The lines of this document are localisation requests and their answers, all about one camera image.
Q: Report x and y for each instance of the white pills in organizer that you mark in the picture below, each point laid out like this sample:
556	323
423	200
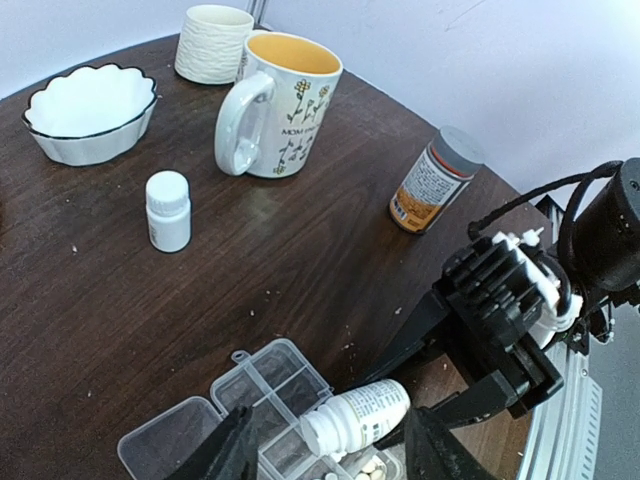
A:
377	466

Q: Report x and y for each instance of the clear plastic pill organizer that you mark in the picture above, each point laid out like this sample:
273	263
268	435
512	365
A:
259	401

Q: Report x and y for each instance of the floral mug yellow inside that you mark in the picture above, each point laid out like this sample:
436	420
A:
269	120

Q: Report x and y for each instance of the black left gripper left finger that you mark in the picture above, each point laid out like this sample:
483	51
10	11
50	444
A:
229	452

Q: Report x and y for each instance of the cream textured mug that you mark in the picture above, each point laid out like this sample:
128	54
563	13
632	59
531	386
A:
211	42

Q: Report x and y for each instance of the small white pill bottle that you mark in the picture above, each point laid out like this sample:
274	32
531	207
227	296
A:
355	420

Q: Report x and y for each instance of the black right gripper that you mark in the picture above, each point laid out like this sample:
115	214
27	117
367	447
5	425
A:
514	380

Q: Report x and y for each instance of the white scalloped bowl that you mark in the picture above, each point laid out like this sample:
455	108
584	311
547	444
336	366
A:
92	115

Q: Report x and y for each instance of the amber bottle grey cap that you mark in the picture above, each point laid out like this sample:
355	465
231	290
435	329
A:
443	170

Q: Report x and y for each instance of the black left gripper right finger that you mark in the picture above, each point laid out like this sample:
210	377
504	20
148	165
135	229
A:
433	452

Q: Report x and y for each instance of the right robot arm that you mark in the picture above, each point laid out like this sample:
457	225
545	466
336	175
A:
597	246

